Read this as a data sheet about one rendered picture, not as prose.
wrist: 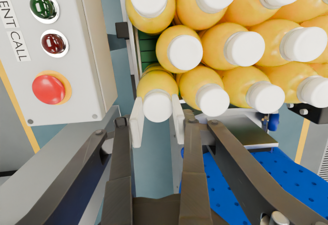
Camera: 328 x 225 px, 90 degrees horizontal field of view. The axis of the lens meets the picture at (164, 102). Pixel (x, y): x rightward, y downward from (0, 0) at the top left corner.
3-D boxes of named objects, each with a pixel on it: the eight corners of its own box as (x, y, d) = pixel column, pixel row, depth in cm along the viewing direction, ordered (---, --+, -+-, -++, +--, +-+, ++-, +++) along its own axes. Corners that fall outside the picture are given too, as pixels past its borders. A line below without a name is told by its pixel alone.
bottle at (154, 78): (152, 95, 42) (149, 134, 24) (137, 71, 39) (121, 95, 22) (176, 82, 41) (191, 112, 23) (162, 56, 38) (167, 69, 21)
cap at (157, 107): (153, 120, 24) (152, 127, 22) (138, 98, 22) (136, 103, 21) (176, 108, 23) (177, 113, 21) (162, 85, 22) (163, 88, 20)
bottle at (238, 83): (235, 61, 40) (297, 77, 22) (224, 89, 42) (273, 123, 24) (207, 54, 39) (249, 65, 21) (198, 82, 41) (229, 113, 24)
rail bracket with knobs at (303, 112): (276, 108, 45) (308, 126, 35) (280, 82, 42) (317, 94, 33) (311, 105, 45) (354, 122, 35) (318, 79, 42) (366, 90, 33)
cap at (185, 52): (204, 55, 21) (209, 56, 19) (179, 73, 22) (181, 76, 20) (188, 28, 20) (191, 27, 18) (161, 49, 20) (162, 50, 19)
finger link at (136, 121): (140, 148, 16) (133, 149, 16) (144, 116, 22) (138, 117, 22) (136, 120, 15) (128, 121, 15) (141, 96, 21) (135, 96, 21)
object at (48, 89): (43, 103, 21) (36, 106, 20) (32, 74, 19) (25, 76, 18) (71, 100, 21) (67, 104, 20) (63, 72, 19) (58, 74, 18)
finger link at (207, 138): (187, 133, 13) (223, 130, 13) (180, 109, 18) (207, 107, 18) (187, 148, 14) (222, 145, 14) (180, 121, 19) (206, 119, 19)
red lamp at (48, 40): (49, 54, 19) (42, 55, 18) (42, 33, 18) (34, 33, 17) (68, 53, 19) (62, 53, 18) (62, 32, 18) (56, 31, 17)
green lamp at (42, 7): (38, 20, 18) (30, 19, 16) (31, -4, 17) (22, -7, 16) (59, 19, 18) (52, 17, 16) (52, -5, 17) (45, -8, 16)
